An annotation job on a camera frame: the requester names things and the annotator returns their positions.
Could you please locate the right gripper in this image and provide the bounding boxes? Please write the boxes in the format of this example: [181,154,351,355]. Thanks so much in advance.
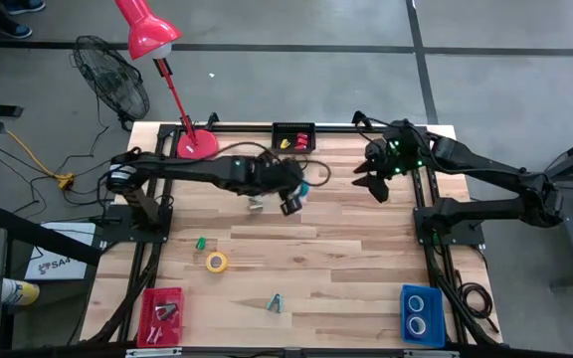
[352,134,421,204]

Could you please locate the yellow tape roll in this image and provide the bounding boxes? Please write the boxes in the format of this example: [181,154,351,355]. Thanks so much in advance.
[205,251,230,274]

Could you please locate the black staple remover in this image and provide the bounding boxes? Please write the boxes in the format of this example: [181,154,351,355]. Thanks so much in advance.
[155,301,179,322]

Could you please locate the teal staple remover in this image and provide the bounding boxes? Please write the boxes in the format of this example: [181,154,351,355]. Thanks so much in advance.
[266,292,285,314]

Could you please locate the black slotted plastic basket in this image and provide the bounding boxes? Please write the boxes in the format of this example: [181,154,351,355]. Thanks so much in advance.
[271,121,316,155]

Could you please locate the red desk lamp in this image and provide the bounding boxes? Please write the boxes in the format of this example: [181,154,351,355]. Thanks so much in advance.
[113,0,221,161]

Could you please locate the blue plastic basket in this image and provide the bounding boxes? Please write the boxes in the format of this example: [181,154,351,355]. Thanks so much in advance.
[399,283,447,349]

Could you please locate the red plastic basket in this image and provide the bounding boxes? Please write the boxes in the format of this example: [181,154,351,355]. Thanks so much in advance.
[136,286,186,348]

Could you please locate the black floor fan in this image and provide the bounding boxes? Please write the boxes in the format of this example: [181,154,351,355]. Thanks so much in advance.
[70,34,151,131]

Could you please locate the white printed box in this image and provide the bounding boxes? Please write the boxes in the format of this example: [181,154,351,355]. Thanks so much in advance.
[23,221,99,282]

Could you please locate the black diagonal beam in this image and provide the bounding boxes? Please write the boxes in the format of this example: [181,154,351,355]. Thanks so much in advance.
[0,203,104,268]

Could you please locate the black aluminium table frame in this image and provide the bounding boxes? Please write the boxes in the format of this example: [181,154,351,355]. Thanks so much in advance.
[116,111,472,347]

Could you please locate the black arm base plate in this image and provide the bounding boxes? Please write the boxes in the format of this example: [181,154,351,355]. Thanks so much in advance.
[100,204,174,244]
[413,206,486,246]

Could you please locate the black coiled cable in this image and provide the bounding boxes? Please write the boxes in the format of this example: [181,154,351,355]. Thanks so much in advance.
[458,281,494,319]

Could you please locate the black cable bundle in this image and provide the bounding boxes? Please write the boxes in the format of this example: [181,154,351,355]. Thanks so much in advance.
[424,244,500,347]
[87,242,161,345]

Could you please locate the silver bracket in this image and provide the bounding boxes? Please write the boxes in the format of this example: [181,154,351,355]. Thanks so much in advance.
[404,349,460,358]
[125,347,183,358]

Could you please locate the yellow extension cable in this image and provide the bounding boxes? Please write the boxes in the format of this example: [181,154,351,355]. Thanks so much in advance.
[0,101,77,191]

